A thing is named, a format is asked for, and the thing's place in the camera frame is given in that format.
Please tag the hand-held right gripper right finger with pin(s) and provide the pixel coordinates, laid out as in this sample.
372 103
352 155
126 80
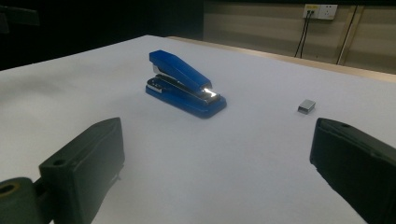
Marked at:
358 168

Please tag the white table cover sheet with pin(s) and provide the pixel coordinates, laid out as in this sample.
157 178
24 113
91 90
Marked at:
218 161

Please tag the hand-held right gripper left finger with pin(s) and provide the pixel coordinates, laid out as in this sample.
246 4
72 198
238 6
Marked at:
84 168

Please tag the blue stapler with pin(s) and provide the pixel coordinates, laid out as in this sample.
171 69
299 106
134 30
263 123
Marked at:
183 73

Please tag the white wall socket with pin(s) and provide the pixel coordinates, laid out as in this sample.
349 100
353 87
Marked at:
325 11

